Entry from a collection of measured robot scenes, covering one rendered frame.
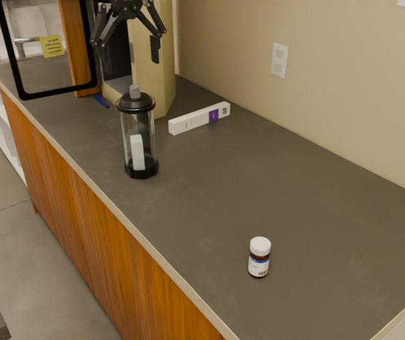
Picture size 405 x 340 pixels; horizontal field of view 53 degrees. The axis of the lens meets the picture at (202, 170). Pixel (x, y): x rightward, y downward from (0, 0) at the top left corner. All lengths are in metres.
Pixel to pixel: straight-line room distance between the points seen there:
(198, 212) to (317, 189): 0.35
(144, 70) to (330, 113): 0.64
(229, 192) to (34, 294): 1.37
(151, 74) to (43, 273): 1.30
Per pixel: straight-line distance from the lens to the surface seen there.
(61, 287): 2.26
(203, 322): 1.01
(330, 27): 1.35
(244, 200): 1.13
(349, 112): 1.36
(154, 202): 1.12
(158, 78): 1.51
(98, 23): 1.05
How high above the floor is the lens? 1.62
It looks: 33 degrees down
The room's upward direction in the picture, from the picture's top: straight up
